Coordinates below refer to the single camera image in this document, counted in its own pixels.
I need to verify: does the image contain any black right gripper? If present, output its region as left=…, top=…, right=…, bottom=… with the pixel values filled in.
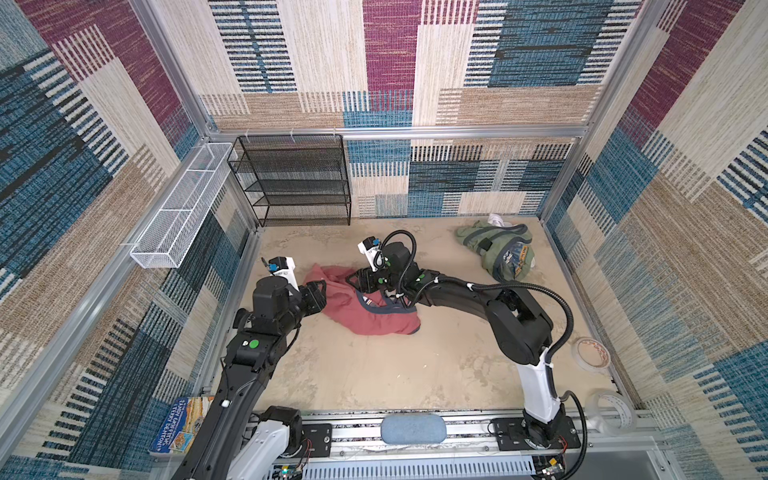
left=344, top=264, right=403, bottom=294

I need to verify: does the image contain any red cloth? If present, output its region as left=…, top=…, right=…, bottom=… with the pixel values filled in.
left=304, top=264, right=421, bottom=336

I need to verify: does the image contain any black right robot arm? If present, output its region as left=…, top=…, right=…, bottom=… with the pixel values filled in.
left=347, top=236, right=574, bottom=448

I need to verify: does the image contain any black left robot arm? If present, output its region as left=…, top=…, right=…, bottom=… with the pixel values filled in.
left=173, top=276, right=327, bottom=479

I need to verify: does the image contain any white cloth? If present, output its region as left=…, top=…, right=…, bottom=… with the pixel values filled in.
left=487, top=213, right=512, bottom=228

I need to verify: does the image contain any green cloth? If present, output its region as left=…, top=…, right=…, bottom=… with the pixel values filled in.
left=455, top=221, right=535, bottom=283

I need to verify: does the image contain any blue oval pad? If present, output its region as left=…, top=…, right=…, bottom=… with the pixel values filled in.
left=380, top=413, right=447, bottom=445

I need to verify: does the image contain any colourful children's book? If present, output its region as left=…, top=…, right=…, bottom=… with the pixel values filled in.
left=148, top=396, right=214, bottom=458

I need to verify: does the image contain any clear tape roll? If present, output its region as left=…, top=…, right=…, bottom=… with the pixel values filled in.
left=585, top=389, right=637, bottom=437
left=571, top=337, right=612, bottom=373

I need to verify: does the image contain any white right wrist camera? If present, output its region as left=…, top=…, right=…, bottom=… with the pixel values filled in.
left=358, top=236, right=383, bottom=272

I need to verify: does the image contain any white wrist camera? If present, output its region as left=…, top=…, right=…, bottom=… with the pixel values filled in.
left=358, top=236, right=383, bottom=272
left=261, top=256, right=299, bottom=290

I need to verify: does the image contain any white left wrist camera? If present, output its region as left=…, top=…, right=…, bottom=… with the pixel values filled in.
left=261, top=256, right=299, bottom=290

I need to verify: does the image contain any black wire mesh shelf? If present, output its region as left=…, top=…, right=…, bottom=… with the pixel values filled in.
left=229, top=134, right=352, bottom=228

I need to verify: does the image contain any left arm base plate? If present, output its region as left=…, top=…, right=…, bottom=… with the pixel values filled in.
left=300, top=423, right=333, bottom=459

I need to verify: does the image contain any white wire mesh basket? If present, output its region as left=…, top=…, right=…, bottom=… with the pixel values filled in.
left=130, top=143, right=233, bottom=269

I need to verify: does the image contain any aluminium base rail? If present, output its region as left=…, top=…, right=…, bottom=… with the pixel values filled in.
left=149, top=409, right=661, bottom=480

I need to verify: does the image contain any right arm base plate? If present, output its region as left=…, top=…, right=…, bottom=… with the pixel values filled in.
left=490, top=416, right=582, bottom=451

